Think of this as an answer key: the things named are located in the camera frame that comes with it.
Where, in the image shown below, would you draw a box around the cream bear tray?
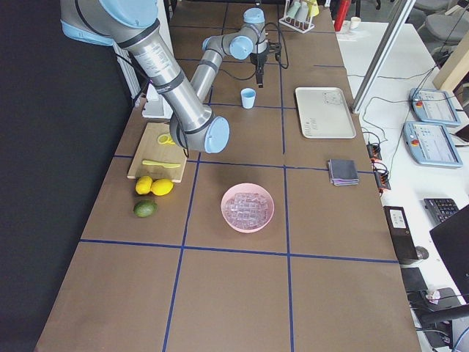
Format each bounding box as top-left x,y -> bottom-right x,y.
295,87 -> 356,139

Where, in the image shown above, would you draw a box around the near teach pendant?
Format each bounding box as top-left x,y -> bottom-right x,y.
403,122 -> 462,168

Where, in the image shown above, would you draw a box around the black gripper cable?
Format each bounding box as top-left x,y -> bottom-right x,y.
219,22 -> 289,80

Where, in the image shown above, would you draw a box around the yellow cup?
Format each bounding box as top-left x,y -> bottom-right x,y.
306,0 -> 320,18

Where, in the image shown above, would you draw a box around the green avocado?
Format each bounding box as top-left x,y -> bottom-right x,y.
133,199 -> 158,218

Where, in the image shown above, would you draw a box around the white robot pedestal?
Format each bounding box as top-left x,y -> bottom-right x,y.
142,0 -> 173,120

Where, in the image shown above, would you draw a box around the light blue cup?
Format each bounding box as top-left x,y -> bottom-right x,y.
240,88 -> 256,109

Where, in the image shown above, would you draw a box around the lemon slices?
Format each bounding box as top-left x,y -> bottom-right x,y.
157,133 -> 175,145

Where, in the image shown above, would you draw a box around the white wire cup rack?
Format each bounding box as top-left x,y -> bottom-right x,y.
278,0 -> 315,34

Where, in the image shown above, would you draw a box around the far teach pendant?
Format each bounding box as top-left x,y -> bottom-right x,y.
410,88 -> 461,128

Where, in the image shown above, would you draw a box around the bamboo cutting board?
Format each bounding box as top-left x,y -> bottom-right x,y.
127,122 -> 187,183

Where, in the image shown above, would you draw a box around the aluminium frame post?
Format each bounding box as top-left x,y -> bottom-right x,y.
352,0 -> 416,114

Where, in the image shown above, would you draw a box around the grey folded cloth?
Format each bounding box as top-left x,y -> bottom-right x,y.
328,159 -> 360,186

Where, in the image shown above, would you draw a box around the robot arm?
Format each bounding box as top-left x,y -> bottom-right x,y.
60,1 -> 267,153

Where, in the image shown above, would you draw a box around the pink bowl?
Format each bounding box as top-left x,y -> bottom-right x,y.
221,183 -> 275,233

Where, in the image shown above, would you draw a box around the mint green cup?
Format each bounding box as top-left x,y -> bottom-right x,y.
286,0 -> 301,18

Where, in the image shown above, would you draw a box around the red cylinder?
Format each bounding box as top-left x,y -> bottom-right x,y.
334,0 -> 351,32

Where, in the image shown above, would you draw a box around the pile of ice cubes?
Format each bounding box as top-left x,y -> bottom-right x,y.
221,192 -> 273,231

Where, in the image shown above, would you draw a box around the teach pendant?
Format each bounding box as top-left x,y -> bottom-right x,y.
403,122 -> 462,168
410,88 -> 461,128

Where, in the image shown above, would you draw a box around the yellow plastic knife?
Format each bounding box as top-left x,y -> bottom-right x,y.
141,160 -> 181,169

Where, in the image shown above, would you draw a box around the lemon near board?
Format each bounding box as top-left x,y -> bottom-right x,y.
150,179 -> 174,197

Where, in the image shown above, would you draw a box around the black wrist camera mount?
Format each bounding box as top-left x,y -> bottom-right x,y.
267,41 -> 282,62

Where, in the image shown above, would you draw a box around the grey white cup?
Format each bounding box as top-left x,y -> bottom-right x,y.
295,2 -> 309,23

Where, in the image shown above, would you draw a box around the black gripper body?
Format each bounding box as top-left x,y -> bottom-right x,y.
251,53 -> 267,72

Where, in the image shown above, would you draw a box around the black keyboard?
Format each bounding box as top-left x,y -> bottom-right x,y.
424,198 -> 459,224

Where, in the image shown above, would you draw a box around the black computer mouse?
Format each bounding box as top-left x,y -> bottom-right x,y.
415,246 -> 429,260

